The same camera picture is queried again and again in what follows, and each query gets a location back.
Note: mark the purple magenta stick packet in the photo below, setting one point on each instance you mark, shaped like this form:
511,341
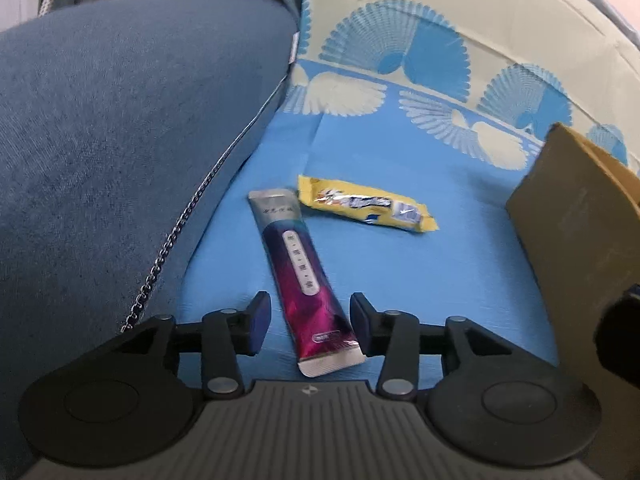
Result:
300,260

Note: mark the blue denim pillow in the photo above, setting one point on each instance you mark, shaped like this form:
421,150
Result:
125,135

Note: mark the blue fan-print bed sheet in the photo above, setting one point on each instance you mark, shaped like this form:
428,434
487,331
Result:
450,270

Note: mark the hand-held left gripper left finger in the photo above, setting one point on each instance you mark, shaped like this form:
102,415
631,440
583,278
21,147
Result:
260,321

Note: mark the yellow snack packet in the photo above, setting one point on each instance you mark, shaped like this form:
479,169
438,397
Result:
360,202

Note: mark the cardboard box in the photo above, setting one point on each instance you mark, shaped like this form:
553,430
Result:
560,220

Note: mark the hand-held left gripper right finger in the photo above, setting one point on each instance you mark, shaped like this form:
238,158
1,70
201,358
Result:
361,321

